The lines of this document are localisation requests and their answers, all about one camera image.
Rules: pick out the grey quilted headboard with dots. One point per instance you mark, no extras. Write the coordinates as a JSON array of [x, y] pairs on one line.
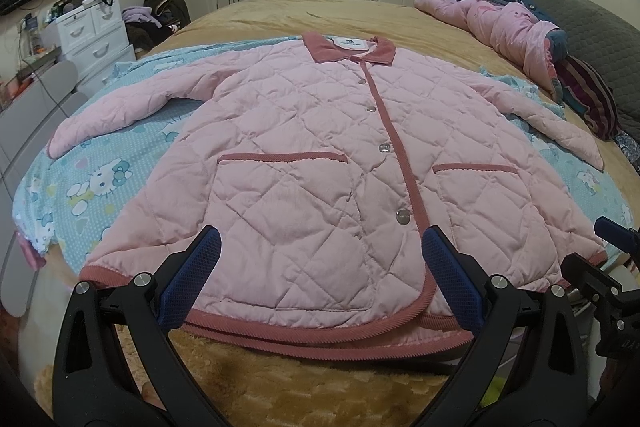
[[609, 44]]

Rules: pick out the white drawer cabinet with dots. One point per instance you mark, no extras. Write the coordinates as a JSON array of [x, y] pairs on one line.
[[94, 38]]

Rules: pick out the striped dark pillow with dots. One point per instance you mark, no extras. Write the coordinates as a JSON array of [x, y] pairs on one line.
[[587, 94]]

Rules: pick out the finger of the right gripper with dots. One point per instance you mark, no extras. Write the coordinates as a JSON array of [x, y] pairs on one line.
[[626, 240]]

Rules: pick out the tan plush bed blanket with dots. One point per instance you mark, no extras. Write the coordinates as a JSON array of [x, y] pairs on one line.
[[337, 199]]

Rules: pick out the pink floral duvet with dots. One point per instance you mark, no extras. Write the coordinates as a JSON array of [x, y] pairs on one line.
[[516, 29]]

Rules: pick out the pink quilted jacket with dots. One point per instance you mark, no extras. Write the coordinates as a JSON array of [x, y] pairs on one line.
[[321, 167]]

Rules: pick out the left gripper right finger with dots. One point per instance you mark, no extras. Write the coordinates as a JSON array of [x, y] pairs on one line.
[[525, 365]]

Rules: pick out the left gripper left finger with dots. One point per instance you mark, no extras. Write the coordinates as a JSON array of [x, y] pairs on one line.
[[92, 382]]

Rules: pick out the purple clothes pile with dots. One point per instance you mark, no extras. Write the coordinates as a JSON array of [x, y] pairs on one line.
[[140, 15]]

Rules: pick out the black backpack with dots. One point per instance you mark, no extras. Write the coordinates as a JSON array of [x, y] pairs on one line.
[[170, 12]]

